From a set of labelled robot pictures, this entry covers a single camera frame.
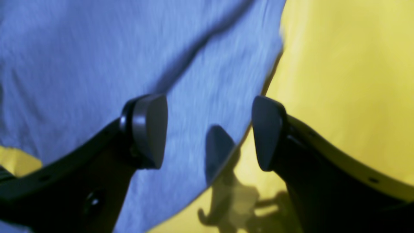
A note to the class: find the grey t-shirt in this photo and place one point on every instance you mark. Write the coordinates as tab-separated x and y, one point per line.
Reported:
69	66

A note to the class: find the yellow table cloth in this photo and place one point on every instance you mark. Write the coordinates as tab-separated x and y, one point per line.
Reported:
345	68

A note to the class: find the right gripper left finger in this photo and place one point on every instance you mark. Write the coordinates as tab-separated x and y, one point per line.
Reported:
84	191

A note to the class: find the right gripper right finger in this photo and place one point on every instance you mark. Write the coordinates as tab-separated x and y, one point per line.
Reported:
331	192

